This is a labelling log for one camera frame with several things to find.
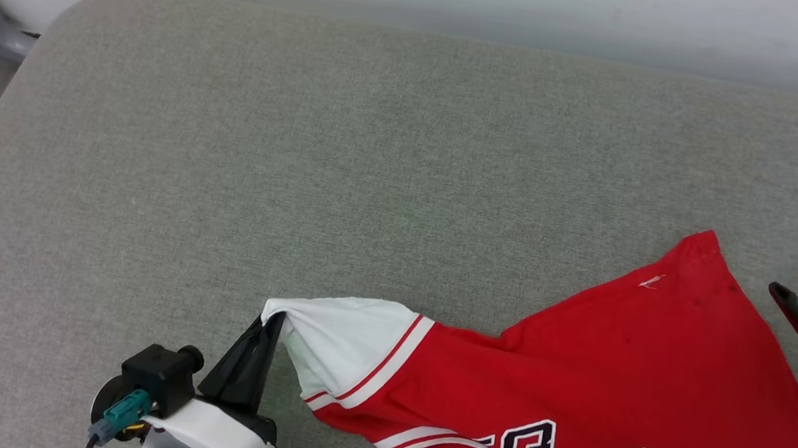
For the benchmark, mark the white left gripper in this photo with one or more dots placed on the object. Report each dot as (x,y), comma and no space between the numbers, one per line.
(217,437)

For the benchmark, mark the red and white basketball jersey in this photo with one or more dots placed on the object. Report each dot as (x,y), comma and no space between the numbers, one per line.
(572,402)

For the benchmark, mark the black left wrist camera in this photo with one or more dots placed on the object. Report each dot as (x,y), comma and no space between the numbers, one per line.
(161,377)

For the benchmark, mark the teal left camera connector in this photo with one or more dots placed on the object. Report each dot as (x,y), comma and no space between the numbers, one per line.
(125,408)

